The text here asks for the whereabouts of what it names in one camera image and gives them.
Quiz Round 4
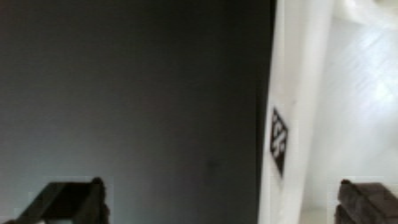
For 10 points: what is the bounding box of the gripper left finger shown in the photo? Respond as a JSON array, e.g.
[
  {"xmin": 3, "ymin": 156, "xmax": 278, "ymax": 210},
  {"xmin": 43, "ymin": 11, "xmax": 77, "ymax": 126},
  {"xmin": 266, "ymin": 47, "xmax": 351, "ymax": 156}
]
[{"xmin": 12, "ymin": 177, "xmax": 111, "ymax": 224}]

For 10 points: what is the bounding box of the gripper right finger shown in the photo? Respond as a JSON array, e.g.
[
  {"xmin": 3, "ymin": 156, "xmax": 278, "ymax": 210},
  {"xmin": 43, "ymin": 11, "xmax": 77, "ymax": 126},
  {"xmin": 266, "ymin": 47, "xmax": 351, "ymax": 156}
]
[{"xmin": 335, "ymin": 180, "xmax": 398, "ymax": 224}]

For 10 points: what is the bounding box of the white square tabletop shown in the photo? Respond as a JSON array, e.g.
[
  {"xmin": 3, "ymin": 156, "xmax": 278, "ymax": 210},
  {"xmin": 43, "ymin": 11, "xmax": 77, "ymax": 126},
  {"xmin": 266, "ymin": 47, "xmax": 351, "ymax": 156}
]
[{"xmin": 258, "ymin": 0, "xmax": 398, "ymax": 224}]

